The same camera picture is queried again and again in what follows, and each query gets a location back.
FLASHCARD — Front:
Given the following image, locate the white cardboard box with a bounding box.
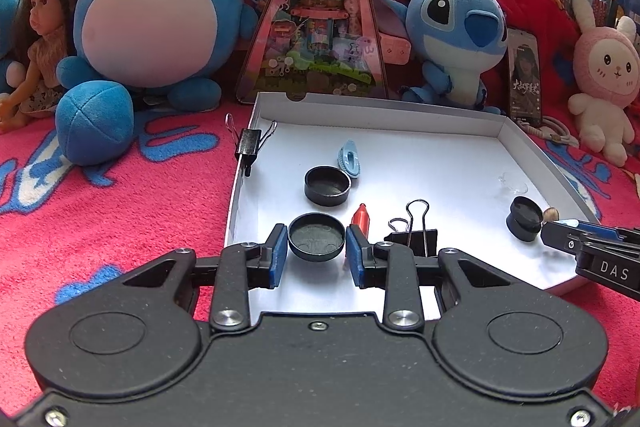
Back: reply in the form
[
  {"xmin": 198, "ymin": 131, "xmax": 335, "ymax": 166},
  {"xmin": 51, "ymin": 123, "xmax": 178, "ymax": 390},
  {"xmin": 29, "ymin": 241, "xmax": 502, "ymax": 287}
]
[{"xmin": 224, "ymin": 92, "xmax": 602, "ymax": 323}]

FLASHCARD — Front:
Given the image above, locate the black smartphone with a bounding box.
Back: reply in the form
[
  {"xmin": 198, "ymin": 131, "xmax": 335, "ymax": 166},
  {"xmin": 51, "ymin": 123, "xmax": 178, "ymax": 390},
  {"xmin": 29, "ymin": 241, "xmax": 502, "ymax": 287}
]
[{"xmin": 506, "ymin": 27, "xmax": 543, "ymax": 128}]

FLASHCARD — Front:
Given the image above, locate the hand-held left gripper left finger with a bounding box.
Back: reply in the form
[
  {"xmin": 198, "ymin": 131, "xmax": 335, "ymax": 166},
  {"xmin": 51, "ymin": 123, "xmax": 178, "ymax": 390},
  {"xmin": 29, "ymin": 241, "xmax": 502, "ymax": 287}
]
[{"xmin": 100, "ymin": 223, "xmax": 290, "ymax": 333}]

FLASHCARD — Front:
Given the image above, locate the small pink box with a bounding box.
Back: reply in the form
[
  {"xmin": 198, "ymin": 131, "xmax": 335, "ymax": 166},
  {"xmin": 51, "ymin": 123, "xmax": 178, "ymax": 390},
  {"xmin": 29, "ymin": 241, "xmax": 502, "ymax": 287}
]
[{"xmin": 380, "ymin": 34, "xmax": 412, "ymax": 64}]

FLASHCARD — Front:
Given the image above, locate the black binder clip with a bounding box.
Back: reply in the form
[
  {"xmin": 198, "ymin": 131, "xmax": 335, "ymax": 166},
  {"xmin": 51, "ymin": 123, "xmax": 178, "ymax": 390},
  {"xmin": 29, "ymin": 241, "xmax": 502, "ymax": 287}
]
[
  {"xmin": 225, "ymin": 113, "xmax": 278, "ymax": 178},
  {"xmin": 385, "ymin": 199, "xmax": 439, "ymax": 258}
]

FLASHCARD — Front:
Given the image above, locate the white charging cable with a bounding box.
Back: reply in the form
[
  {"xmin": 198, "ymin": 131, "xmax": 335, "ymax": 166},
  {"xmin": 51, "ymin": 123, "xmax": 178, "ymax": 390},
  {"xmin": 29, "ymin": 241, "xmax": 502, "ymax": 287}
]
[{"xmin": 515, "ymin": 114, "xmax": 581, "ymax": 148}]

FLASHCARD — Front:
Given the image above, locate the blue robot cat plush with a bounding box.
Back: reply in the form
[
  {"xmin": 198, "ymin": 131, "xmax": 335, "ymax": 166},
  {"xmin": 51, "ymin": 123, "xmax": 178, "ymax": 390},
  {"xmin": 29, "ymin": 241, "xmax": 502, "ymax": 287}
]
[{"xmin": 0, "ymin": 0, "xmax": 26, "ymax": 95}]

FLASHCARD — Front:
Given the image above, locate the brown haired doll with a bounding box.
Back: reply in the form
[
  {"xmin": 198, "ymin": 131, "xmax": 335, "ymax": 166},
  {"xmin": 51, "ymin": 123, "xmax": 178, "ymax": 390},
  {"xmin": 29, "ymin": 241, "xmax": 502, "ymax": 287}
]
[{"xmin": 0, "ymin": 0, "xmax": 81, "ymax": 135}]

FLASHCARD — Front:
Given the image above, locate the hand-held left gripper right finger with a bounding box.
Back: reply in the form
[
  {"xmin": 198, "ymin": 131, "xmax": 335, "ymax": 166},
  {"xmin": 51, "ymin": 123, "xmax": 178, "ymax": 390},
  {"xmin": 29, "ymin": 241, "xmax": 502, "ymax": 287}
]
[{"xmin": 345, "ymin": 224, "xmax": 546, "ymax": 333}]

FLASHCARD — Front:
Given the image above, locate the blue round mouse plush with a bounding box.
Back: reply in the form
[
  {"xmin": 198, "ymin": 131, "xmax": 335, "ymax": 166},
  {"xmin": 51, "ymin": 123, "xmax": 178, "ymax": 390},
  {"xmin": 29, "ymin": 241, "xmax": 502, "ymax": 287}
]
[{"xmin": 55, "ymin": 0, "xmax": 276, "ymax": 166}]

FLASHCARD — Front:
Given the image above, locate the pink bunny plush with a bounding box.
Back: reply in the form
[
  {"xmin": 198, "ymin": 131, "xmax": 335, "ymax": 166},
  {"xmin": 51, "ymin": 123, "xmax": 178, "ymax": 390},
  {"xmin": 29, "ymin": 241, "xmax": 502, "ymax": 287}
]
[{"xmin": 567, "ymin": 0, "xmax": 640, "ymax": 168}]

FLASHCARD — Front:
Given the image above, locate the red cartoon print blanket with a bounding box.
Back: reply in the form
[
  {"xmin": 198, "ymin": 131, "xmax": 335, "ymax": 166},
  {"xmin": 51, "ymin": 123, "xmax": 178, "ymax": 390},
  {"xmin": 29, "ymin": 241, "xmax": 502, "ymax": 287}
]
[{"xmin": 0, "ymin": 104, "xmax": 640, "ymax": 408}]

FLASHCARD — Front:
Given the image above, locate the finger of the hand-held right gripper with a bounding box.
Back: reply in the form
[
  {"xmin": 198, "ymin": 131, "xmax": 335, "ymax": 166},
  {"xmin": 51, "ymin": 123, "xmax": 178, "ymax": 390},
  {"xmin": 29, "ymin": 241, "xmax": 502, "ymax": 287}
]
[{"xmin": 541, "ymin": 219, "xmax": 640, "ymax": 258}]

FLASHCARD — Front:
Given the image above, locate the black shallow round lid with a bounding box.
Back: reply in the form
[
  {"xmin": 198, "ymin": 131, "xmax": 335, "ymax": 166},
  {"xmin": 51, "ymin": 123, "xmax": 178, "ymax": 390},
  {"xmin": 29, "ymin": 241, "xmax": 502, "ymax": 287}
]
[{"xmin": 287, "ymin": 213, "xmax": 347, "ymax": 263}]

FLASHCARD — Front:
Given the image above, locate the blue alien plush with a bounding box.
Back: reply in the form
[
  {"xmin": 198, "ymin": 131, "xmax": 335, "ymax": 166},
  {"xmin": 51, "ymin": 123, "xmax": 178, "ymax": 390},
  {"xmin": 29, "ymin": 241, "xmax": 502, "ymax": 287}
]
[{"xmin": 372, "ymin": 0, "xmax": 508, "ymax": 115}]

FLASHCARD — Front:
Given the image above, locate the pink triangular toy box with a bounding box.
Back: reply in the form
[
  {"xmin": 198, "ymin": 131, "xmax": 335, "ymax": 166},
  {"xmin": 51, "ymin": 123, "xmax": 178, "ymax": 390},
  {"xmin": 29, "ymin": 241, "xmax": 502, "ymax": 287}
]
[{"xmin": 235, "ymin": 0, "xmax": 390, "ymax": 106}]

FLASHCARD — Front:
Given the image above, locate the black round cap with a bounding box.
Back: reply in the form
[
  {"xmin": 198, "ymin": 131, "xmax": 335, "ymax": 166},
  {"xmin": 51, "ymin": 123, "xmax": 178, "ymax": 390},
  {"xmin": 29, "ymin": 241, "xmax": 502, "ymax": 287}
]
[
  {"xmin": 506, "ymin": 197, "xmax": 546, "ymax": 242},
  {"xmin": 304, "ymin": 165, "xmax": 352, "ymax": 206}
]

